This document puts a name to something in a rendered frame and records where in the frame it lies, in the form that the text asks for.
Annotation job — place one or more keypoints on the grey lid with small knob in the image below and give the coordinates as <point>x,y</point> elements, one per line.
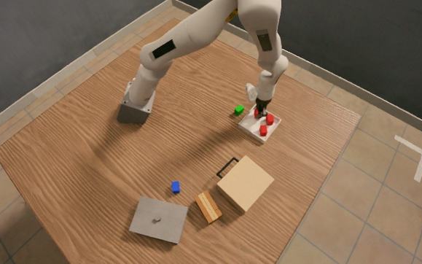
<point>167,226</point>

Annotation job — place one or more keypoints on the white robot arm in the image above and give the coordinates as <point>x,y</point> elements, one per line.
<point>260,19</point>

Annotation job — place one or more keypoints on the small green block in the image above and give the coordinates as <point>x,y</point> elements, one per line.
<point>239,110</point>

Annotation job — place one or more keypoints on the blue block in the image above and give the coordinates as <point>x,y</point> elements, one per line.
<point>175,187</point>

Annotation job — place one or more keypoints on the light wooden cabinet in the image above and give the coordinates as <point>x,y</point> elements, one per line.
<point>243,184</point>

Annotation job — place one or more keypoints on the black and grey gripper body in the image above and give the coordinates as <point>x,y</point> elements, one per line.
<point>263,103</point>

